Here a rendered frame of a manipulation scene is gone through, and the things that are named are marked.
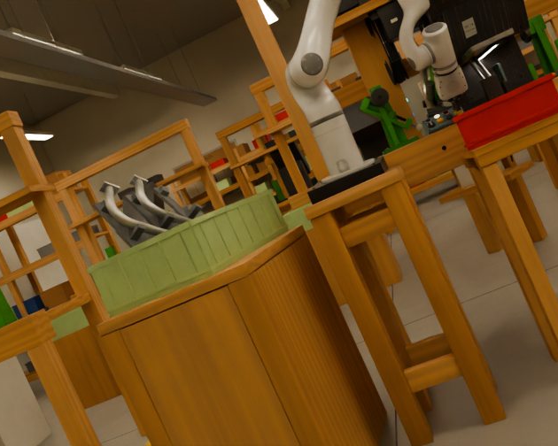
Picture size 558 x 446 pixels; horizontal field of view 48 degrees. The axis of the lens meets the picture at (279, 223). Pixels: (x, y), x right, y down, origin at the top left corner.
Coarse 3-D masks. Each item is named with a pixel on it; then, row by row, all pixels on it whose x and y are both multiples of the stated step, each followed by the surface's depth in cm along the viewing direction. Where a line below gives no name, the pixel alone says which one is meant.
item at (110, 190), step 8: (104, 184) 204; (112, 184) 205; (104, 192) 206; (112, 192) 203; (112, 200) 200; (112, 208) 197; (112, 216) 197; (120, 216) 197; (128, 224) 198; (136, 224) 199; (144, 224) 201; (144, 232) 202; (152, 232) 202; (160, 232) 204
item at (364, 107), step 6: (366, 102) 256; (360, 108) 256; (366, 108) 256; (372, 108) 257; (372, 114) 256; (378, 114) 256; (390, 114) 256; (396, 120) 255; (408, 120) 255; (402, 126) 255; (408, 126) 255
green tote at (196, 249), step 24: (264, 192) 226; (216, 216) 192; (240, 216) 205; (264, 216) 220; (168, 240) 182; (192, 240) 179; (216, 240) 187; (240, 240) 199; (264, 240) 213; (120, 264) 190; (144, 264) 186; (168, 264) 183; (192, 264) 180; (216, 264) 181; (120, 288) 192; (144, 288) 188; (168, 288) 185; (120, 312) 194
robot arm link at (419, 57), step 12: (408, 0) 206; (420, 0) 206; (408, 12) 207; (420, 12) 207; (408, 24) 206; (408, 36) 207; (408, 48) 208; (420, 48) 208; (408, 60) 211; (420, 60) 208; (432, 60) 210
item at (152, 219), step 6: (126, 198) 216; (132, 198) 216; (132, 204) 215; (138, 204) 216; (138, 210) 215; (144, 210) 216; (144, 216) 214; (150, 216) 215; (156, 216) 218; (150, 222) 213; (156, 222) 215; (168, 228) 217
